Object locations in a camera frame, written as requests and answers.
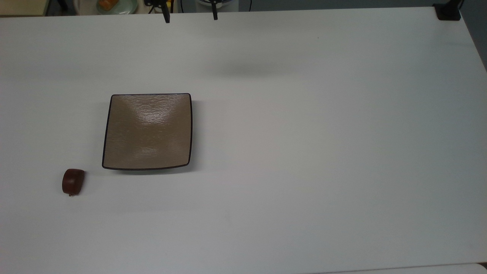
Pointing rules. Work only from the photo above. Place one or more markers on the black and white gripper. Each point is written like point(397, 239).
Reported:
point(153, 2)

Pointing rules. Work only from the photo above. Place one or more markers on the small round brown food item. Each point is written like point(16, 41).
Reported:
point(73, 182)

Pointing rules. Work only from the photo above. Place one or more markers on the orange food in bowl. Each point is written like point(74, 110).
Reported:
point(107, 4)

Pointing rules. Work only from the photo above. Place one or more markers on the square brown ceramic plate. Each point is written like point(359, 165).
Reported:
point(147, 131)

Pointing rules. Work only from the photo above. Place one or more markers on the pale green bowl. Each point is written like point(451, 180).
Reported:
point(129, 7)

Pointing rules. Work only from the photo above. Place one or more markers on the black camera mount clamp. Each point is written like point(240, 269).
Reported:
point(448, 12)

